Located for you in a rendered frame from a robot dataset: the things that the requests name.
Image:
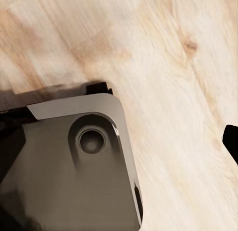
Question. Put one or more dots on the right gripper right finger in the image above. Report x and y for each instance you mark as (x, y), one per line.
(230, 141)

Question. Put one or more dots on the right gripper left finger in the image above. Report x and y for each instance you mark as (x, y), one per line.
(12, 141)

